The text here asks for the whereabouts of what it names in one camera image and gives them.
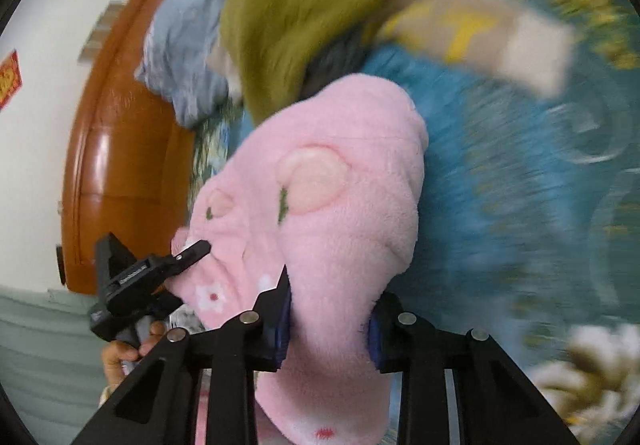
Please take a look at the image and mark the grey-blue floral quilt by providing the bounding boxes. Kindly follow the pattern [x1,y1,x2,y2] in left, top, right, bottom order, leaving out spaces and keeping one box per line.
[135,0,251,128]

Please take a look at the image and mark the teal floral blanket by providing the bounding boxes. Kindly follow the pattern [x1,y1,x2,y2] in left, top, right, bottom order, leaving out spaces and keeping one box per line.
[190,0,640,445]

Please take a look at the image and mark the wooden bed headboard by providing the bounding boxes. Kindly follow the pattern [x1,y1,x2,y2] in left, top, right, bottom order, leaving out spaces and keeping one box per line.
[61,0,197,296]

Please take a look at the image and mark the grey wall panel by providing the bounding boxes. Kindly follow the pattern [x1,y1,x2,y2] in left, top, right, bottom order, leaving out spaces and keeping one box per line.
[77,0,126,61]

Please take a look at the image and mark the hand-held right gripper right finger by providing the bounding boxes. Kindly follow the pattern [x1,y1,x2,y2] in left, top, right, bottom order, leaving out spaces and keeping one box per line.
[367,292,581,445]

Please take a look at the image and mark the pink fleece floral pants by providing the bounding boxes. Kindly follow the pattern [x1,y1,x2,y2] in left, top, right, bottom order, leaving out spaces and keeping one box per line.
[170,74,430,445]

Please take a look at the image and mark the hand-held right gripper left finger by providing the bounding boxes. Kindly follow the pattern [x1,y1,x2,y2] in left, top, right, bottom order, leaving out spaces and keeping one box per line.
[70,265,292,445]

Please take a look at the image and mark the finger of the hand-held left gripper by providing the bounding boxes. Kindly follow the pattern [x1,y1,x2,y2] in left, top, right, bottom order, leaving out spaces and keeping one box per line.
[160,240,212,277]

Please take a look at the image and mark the red wall decoration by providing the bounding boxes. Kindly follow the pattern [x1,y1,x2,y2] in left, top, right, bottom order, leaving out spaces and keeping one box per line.
[0,50,23,111]

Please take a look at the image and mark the olive and beige knit sweater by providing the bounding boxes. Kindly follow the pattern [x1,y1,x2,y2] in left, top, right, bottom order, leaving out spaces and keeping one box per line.
[207,0,576,126]

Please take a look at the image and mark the person's left hand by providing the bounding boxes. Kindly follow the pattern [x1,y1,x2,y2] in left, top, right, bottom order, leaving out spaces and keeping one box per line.
[101,320,168,386]

